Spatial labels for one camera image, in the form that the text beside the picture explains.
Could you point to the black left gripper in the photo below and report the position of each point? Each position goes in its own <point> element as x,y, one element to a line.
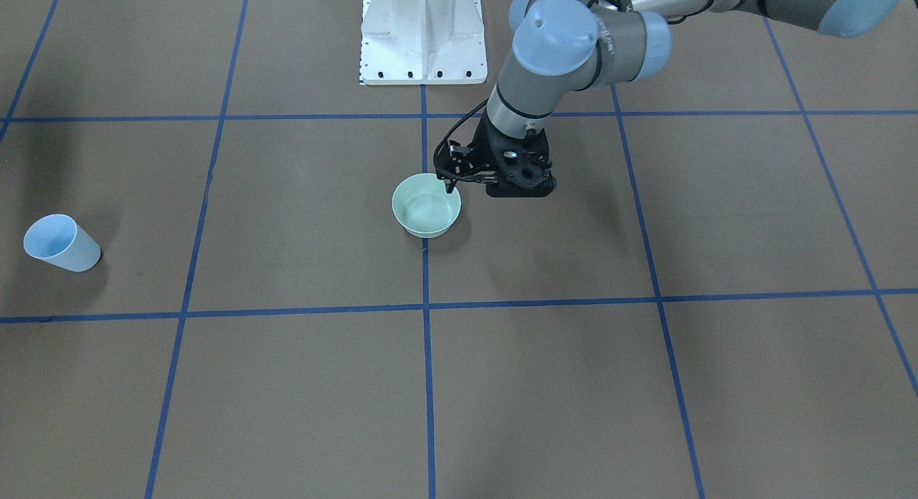
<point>483,142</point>

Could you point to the mint green bowl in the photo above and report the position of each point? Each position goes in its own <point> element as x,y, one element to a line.
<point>423,206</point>

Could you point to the light blue plastic cup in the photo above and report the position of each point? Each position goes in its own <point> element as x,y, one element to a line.
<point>58,239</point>

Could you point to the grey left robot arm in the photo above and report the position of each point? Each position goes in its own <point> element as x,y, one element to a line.
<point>563,46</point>

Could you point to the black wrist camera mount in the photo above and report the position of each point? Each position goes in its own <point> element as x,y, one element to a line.
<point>522,174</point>

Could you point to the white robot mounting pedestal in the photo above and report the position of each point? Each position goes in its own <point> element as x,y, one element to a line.
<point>422,42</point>

